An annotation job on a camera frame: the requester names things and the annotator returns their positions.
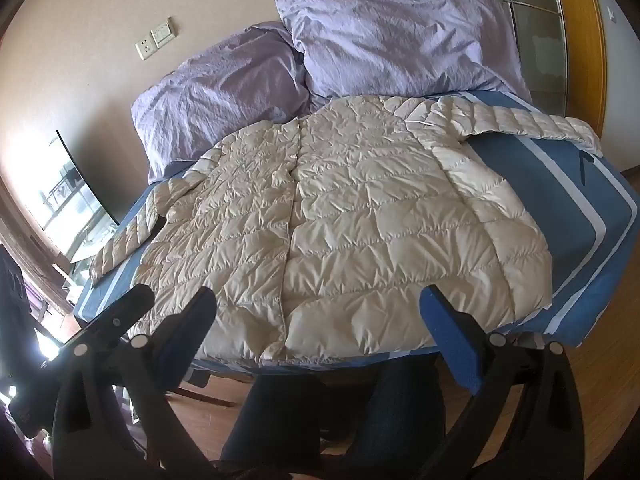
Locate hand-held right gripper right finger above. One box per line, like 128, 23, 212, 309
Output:
419, 285, 589, 480

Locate white door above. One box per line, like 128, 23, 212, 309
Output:
590, 0, 640, 172

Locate frosted glass door panel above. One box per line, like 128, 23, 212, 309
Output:
460, 0, 572, 117

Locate cream quilted blanket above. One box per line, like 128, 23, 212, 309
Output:
90, 95, 604, 367

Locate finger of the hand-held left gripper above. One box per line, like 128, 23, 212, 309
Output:
61, 284, 157, 350

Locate frameless mirror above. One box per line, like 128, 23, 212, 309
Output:
42, 129, 121, 264

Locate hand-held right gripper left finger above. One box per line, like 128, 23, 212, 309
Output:
52, 286, 222, 480

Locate person's right leg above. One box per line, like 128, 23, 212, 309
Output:
345, 355, 446, 480

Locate lavender pillow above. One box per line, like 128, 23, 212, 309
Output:
131, 21, 314, 185
274, 0, 534, 104

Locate blue white-striped bed sheet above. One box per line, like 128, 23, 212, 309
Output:
74, 91, 640, 377

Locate white wall switch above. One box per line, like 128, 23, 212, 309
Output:
151, 18, 177, 46

